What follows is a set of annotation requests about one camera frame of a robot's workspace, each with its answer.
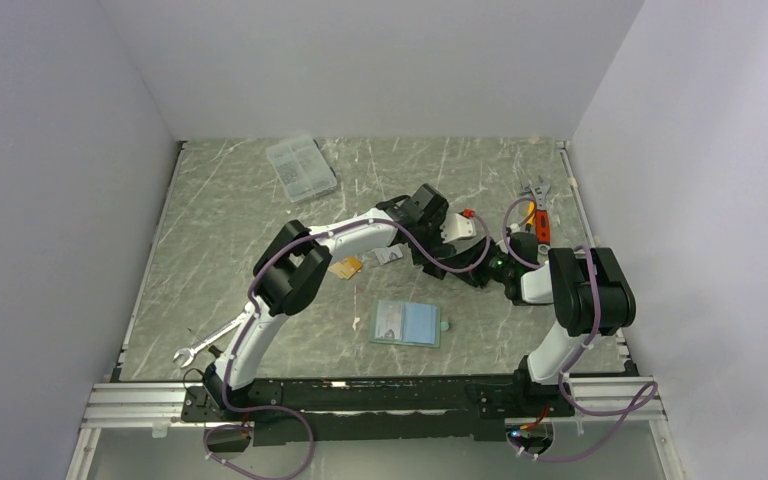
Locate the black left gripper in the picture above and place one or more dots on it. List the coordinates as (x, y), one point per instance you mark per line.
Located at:
(443, 254)

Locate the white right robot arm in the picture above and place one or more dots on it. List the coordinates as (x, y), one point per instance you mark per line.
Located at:
(586, 288)

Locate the orange small screwdriver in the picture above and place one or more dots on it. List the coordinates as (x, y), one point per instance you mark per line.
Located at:
(528, 223)

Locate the aluminium frame rail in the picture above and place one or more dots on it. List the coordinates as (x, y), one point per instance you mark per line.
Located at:
(149, 407)

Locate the green card holder wallet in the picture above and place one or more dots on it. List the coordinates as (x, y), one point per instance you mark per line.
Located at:
(423, 325)

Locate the clear plastic organizer box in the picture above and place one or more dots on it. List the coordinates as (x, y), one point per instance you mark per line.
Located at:
(301, 168)

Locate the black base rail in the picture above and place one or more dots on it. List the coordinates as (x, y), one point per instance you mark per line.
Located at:
(479, 407)

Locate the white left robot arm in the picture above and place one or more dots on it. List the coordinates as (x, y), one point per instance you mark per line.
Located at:
(288, 276)

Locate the silver open-end wrench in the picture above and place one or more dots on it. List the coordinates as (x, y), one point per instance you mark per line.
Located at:
(184, 357)

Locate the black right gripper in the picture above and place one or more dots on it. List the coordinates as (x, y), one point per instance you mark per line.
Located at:
(476, 275)

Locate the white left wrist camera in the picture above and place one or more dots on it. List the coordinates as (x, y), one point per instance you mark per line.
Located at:
(458, 226)

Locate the red adjustable wrench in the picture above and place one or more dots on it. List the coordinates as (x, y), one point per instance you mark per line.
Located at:
(542, 227)

